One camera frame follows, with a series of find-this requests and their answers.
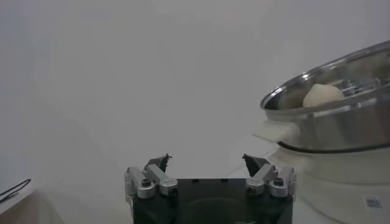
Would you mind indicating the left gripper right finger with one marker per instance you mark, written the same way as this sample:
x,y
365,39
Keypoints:
x,y
262,179

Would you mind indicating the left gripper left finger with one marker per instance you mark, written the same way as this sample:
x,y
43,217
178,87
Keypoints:
x,y
161,181

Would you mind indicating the white steamed baozi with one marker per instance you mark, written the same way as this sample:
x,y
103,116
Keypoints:
x,y
321,95

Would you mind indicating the perforated steel steamer basket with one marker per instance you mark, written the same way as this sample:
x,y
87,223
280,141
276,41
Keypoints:
x,y
335,128

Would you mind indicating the white electric pot base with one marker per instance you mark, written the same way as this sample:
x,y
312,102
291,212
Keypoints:
x,y
335,182

